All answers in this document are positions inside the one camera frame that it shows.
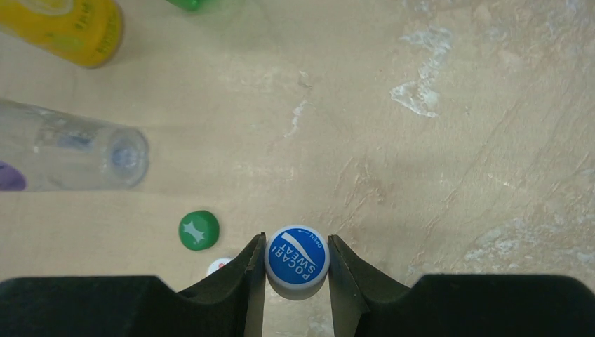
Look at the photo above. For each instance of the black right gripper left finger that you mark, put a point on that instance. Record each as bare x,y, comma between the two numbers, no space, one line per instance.
229,302

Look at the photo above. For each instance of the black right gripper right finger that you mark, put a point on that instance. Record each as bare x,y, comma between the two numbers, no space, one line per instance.
367,302

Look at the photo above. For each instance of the blue white bottle cap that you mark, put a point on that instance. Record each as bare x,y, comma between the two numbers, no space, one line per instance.
297,261

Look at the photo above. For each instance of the green bottle cap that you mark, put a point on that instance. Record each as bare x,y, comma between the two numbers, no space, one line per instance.
199,230

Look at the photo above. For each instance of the white red water bottle cap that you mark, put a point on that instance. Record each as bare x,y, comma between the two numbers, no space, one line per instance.
217,264

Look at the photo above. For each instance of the clear bottle with label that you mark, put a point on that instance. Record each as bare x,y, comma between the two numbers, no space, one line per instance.
47,150

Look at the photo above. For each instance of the orange juice bottle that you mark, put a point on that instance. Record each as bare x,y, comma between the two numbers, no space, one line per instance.
86,33

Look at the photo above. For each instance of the green plastic bottle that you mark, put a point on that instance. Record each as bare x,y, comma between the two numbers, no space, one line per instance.
194,5

